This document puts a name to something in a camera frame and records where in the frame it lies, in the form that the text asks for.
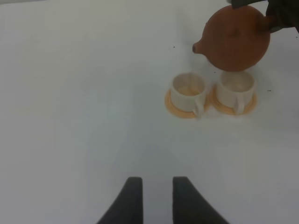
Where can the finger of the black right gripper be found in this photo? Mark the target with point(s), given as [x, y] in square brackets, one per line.
[241, 3]
[284, 14]

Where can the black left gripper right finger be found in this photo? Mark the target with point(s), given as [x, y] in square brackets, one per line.
[190, 207]

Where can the right orange saucer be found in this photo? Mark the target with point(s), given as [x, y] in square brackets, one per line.
[227, 110]

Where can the left white teacup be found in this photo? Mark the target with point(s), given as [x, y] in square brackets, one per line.
[188, 93]

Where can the brown clay teapot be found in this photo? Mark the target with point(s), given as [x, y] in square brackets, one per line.
[234, 40]

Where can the orange saucer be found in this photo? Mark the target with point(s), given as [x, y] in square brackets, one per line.
[227, 110]
[179, 113]

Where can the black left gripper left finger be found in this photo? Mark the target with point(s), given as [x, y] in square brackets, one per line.
[127, 207]

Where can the right white teacup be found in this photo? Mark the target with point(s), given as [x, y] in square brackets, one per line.
[235, 90]

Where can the left orange saucer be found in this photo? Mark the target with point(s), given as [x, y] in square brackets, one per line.
[179, 113]

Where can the white teacup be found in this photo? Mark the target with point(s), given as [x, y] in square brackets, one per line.
[235, 90]
[188, 93]

